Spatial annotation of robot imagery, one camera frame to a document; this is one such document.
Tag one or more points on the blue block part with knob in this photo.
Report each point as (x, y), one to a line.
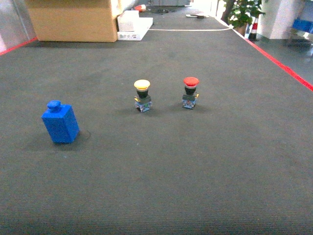
(60, 122)

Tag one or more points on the yellow mushroom push button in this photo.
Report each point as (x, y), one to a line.
(143, 100)

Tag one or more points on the red mushroom push button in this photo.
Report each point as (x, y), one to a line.
(190, 97)

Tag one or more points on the white flat box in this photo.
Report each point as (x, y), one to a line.
(141, 27)

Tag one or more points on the small white box on top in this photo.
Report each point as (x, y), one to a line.
(128, 21)

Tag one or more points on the red white object far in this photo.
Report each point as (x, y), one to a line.
(140, 8)

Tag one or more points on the red white traffic cone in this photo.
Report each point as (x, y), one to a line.
(253, 33)

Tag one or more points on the potted green plant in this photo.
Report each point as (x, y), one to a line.
(240, 13)

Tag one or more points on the large brown cardboard box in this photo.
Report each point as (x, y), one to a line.
(74, 20)

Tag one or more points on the red conveyor side rail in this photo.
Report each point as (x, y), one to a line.
(282, 66)

